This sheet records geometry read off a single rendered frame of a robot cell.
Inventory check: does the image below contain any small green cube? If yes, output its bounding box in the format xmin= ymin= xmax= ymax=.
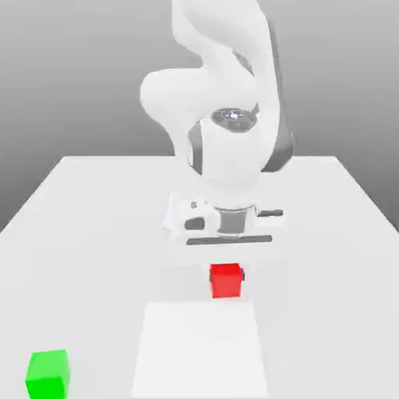
xmin=24 ymin=348 xmax=72 ymax=399

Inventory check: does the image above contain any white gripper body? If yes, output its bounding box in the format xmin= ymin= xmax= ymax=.
xmin=185 ymin=235 xmax=274 ymax=260

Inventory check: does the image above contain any small red cube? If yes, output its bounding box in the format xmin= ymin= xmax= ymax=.
xmin=209 ymin=262 xmax=243 ymax=299

